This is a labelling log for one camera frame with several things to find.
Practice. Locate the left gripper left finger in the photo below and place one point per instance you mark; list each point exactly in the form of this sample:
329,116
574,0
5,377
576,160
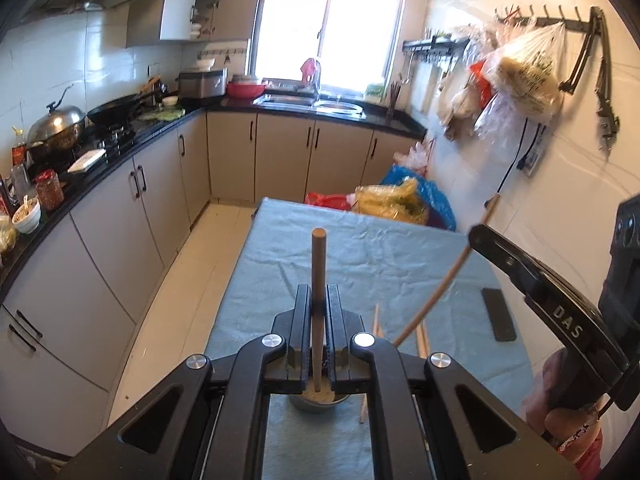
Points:
207,418

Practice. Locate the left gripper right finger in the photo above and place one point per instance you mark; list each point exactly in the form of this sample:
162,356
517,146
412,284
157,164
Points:
430,418

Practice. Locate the wooden chopstick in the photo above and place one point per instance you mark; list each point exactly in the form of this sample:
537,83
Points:
422,341
377,328
363,414
318,302

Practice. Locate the wooden chopstick lone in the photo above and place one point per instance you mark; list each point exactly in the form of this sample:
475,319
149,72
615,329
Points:
448,278

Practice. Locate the right hand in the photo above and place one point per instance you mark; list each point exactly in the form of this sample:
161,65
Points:
584,452

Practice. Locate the black smartphone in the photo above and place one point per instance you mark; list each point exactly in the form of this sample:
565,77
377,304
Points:
499,315

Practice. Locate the dark grey utensil holder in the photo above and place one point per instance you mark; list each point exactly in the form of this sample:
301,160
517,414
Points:
317,402

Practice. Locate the blue towel table cloth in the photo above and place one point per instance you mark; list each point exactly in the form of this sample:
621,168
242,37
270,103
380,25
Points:
370,261

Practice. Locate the blue plastic bag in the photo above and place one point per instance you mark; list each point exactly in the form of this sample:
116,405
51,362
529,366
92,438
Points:
439,212

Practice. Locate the yellow plastic bag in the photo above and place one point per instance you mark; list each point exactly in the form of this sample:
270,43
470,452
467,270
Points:
400,202

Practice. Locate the red plastic bag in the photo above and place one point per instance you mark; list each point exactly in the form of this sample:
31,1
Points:
331,201

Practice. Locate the hanging white plastic bag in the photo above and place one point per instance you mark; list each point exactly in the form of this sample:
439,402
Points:
524,74

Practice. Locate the white bowl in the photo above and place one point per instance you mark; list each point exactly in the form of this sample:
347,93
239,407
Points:
26,219

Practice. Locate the red lid jar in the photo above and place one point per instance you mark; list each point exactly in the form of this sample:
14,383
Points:
49,189

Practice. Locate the black wok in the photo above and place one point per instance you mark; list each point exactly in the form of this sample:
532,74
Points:
118,111

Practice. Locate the steel pot with lid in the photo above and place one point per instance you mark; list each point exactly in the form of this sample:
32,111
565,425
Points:
59,129

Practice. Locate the red basin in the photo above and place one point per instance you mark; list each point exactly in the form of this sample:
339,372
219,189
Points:
243,91

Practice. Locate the silver rice cooker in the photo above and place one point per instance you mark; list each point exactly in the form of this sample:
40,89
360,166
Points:
202,84

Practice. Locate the window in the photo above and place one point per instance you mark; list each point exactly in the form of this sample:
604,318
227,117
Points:
353,39

